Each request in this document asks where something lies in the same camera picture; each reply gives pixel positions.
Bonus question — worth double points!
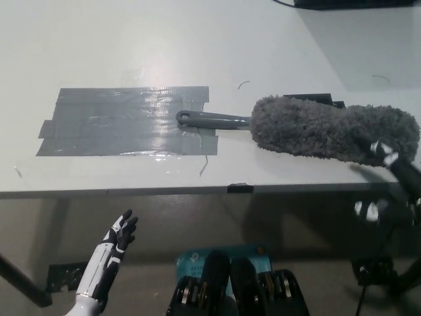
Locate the black metal table leg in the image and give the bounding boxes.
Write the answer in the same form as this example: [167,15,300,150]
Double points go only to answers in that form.
[0,252,54,308]

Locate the black tape square patch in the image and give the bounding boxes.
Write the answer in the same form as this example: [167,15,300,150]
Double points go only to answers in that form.
[282,93,346,110]

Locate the black tape floor patch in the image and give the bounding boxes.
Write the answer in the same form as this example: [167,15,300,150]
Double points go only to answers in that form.
[45,261,90,294]

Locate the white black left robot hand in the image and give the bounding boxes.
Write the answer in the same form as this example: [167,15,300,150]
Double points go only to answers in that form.
[74,208,139,303]

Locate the grey duct tape patch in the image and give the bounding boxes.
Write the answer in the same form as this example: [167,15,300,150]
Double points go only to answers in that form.
[36,86,220,157]

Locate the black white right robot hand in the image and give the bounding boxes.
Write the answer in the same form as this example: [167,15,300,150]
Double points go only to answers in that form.
[353,137,421,228]

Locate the thin black cable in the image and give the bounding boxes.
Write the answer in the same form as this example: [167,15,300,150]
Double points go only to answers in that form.
[352,285,371,316]
[376,223,397,259]

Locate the grey fluffy duster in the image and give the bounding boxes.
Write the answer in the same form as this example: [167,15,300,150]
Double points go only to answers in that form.
[175,94,421,167]

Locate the black flat device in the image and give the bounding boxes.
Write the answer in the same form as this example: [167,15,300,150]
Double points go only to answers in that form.
[271,0,421,11]

